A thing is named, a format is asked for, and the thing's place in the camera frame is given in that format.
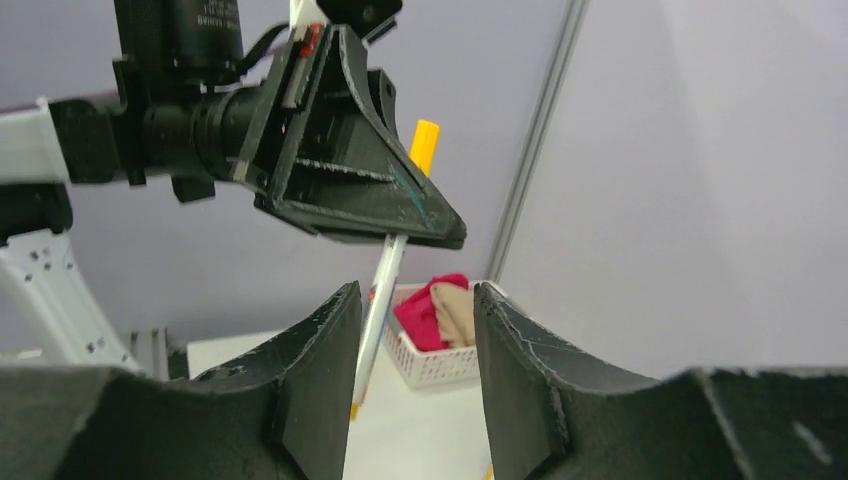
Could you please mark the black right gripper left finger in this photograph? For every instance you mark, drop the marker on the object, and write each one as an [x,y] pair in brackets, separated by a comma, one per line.
[277,411]

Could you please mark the yellow marker cap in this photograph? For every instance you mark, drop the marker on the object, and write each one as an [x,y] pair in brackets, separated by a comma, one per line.
[424,144]

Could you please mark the pink cloth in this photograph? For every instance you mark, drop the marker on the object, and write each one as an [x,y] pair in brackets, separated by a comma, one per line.
[416,314]

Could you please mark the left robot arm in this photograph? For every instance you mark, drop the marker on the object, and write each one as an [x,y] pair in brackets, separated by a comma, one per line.
[181,63]

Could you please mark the white plastic basket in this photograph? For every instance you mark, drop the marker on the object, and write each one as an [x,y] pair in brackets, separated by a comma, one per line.
[425,370]

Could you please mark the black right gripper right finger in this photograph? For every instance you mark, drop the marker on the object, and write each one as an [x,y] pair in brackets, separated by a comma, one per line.
[554,411]

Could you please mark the white orange marker pen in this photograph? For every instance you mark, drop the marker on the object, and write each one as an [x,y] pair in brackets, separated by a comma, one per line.
[379,298]

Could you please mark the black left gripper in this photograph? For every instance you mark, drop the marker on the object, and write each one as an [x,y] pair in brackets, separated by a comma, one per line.
[318,141]

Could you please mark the beige cloth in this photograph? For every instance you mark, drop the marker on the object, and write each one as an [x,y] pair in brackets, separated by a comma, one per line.
[454,314]

